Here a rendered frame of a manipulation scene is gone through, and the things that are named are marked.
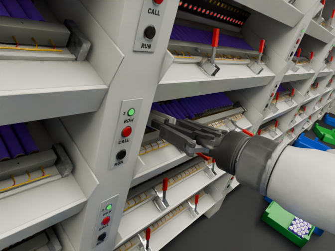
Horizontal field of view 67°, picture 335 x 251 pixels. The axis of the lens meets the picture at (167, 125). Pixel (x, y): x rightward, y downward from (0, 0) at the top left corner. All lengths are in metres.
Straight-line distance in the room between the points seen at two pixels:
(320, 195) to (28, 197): 0.40
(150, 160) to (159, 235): 0.43
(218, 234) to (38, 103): 1.00
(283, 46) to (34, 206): 0.82
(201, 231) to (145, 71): 0.89
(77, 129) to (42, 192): 0.10
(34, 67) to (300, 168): 0.36
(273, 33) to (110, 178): 0.72
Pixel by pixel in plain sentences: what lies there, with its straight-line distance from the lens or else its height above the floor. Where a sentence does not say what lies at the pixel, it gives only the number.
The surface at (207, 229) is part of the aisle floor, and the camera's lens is 1.18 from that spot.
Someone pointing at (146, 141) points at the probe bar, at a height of 0.52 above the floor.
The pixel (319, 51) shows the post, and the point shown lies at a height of 0.78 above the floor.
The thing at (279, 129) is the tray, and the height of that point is 0.30.
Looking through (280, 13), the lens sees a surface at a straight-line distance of 0.77.
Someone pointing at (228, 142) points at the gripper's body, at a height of 0.62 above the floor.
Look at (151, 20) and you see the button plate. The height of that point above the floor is 0.77.
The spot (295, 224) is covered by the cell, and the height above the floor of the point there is 0.07.
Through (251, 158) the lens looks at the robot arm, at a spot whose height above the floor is 0.62.
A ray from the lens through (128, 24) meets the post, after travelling 0.33.
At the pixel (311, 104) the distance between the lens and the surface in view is 2.36.
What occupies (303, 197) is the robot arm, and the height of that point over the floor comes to 0.61.
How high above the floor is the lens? 0.79
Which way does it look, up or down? 25 degrees down
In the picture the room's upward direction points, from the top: 17 degrees clockwise
